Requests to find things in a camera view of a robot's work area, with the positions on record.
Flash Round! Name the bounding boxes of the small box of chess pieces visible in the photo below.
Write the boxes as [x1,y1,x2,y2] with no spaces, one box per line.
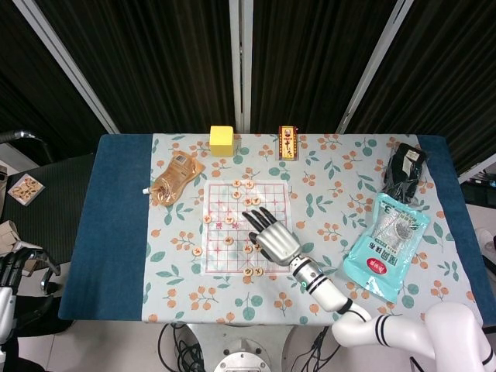
[7,173,46,205]

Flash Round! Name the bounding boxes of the yellow cube block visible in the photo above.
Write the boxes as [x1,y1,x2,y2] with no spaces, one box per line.
[208,125,236,157]

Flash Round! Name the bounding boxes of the teal cloth package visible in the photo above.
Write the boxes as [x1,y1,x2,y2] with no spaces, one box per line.
[343,192,432,304]

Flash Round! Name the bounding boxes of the floral patterned tablecloth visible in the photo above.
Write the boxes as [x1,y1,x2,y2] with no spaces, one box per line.
[141,133,484,326]

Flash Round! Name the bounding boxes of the red yellow portrait box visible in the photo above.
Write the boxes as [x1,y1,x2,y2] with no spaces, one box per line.
[275,125,300,162]

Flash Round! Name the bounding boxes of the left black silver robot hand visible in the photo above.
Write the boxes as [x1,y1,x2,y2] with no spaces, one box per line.
[0,247,62,343]

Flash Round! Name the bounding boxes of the paper Chinese chess board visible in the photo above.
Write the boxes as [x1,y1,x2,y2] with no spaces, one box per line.
[201,179,296,275]

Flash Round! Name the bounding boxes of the brown cardboard box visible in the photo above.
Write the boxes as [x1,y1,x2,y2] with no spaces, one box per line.
[0,219,31,253]

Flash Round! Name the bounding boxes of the brown liquid refill pouch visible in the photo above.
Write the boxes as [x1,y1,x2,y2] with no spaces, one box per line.
[142,150,206,207]

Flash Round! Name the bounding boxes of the white partition frame post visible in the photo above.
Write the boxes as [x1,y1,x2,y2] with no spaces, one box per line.
[12,0,121,135]
[335,0,415,135]
[228,0,253,133]

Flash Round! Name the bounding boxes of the grey round robot base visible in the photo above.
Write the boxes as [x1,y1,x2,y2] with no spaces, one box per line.
[212,336,273,372]

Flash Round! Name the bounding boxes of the black gloves in plastic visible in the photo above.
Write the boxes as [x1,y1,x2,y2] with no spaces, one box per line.
[381,142,428,205]

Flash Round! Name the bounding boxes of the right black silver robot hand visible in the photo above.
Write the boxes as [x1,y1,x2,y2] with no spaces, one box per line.
[242,207,304,267]

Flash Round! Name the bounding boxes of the black cable bundle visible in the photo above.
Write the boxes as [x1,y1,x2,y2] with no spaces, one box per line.
[157,322,206,372]
[298,325,342,372]

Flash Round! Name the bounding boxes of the blue table cover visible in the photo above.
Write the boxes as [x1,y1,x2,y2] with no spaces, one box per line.
[57,133,485,322]

